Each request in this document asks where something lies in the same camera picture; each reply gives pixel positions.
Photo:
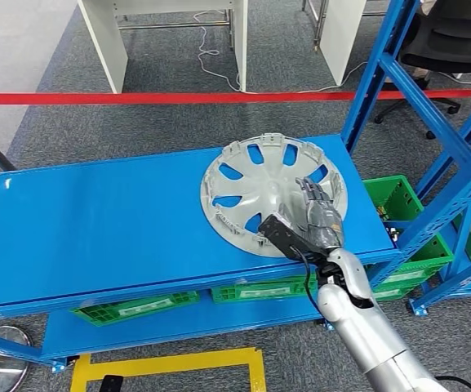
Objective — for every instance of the silver-grey plastic wheel cover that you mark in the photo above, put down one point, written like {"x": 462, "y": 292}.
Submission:
{"x": 273, "y": 192}

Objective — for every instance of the long blue metal shelf rack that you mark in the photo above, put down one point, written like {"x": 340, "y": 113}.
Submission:
{"x": 96, "y": 216}

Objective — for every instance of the yellow floor tape square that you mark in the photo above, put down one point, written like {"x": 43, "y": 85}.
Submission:
{"x": 178, "y": 360}

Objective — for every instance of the wide white desk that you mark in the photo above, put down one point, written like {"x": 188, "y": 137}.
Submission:
{"x": 104, "y": 43}

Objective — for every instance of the long red barrier belt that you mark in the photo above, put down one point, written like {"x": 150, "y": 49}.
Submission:
{"x": 137, "y": 98}

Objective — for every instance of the black office chair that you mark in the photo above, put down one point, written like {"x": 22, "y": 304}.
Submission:
{"x": 447, "y": 38}

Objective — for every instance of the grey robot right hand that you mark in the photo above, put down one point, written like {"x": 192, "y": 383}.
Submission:
{"x": 322, "y": 222}

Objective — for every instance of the small black white parts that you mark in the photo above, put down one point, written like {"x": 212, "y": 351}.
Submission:
{"x": 386, "y": 222}

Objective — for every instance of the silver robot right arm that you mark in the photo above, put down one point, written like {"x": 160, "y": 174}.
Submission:
{"x": 365, "y": 330}

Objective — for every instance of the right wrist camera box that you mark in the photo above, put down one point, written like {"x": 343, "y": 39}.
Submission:
{"x": 284, "y": 238}

